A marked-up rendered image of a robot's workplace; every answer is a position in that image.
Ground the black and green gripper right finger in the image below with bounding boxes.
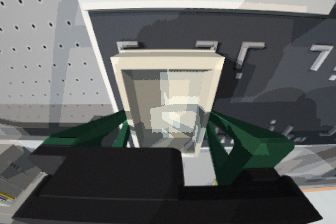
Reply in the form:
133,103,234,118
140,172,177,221
205,109,295,185

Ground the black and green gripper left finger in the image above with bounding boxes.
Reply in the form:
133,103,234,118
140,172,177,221
42,109,131,147

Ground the grey perforated base plate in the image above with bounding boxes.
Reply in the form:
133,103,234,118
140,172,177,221
0,0,336,189

